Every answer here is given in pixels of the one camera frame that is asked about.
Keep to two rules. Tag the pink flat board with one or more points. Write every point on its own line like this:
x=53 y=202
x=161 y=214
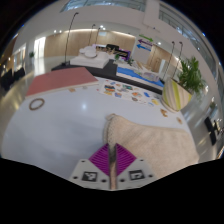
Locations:
x=60 y=81

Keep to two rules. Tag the black piano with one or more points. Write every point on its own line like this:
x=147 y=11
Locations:
x=115 y=50

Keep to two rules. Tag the black low table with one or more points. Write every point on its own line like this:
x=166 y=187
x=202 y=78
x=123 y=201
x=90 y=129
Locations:
x=107 y=70

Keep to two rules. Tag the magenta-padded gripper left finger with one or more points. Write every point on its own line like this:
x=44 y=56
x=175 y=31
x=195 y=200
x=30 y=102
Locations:
x=90 y=170

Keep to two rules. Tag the beige towel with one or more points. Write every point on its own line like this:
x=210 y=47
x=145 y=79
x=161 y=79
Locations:
x=150 y=143

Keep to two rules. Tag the small green floor plant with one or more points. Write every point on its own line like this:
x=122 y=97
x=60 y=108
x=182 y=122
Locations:
x=31 y=54

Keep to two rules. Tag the sign with coloured arrows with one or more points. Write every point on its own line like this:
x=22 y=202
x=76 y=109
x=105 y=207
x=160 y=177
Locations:
x=145 y=43

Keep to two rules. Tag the group of black chairs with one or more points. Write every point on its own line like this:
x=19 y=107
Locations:
x=10 y=78
x=211 y=128

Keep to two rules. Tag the sheet with colourful pieces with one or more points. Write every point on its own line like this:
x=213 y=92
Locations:
x=128 y=93

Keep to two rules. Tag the white cushioned platform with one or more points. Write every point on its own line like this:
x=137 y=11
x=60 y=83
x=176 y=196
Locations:
x=88 y=59

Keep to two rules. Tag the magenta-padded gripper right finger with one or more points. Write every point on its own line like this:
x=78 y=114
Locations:
x=133 y=170

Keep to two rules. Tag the white patterned box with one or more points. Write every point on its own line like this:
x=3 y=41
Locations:
x=150 y=76

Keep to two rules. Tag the potted palm in striped pot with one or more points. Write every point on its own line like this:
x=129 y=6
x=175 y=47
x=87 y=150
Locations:
x=173 y=95

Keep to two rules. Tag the blue mat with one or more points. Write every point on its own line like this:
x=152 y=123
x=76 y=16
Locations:
x=128 y=72

